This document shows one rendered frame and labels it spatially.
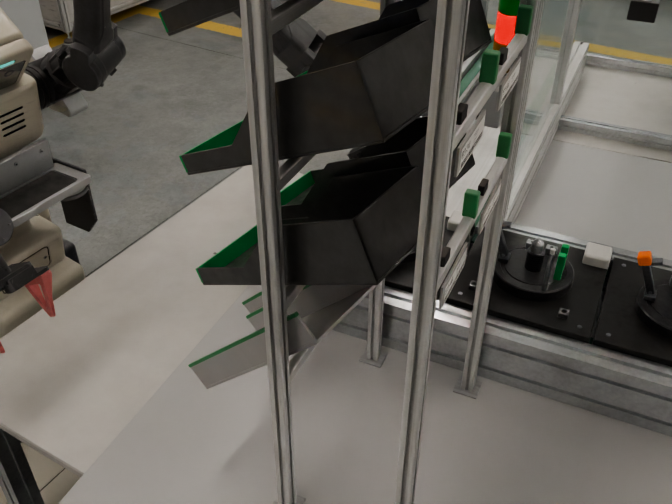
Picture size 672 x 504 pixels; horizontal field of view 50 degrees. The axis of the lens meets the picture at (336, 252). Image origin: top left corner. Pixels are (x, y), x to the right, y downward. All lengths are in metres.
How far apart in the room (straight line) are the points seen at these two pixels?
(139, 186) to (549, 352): 2.59
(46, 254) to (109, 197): 1.82
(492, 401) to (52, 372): 0.75
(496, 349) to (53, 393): 0.74
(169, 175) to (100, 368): 2.30
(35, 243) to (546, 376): 1.04
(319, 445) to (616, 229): 0.87
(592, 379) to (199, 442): 0.62
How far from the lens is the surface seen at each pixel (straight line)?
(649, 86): 2.44
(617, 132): 2.06
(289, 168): 0.74
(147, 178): 3.55
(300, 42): 1.20
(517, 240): 1.40
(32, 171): 1.52
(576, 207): 1.74
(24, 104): 1.50
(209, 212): 1.66
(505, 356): 1.22
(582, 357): 1.20
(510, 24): 1.31
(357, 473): 1.12
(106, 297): 1.47
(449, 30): 0.57
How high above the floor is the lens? 1.76
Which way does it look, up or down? 37 degrees down
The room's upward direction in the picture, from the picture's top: straight up
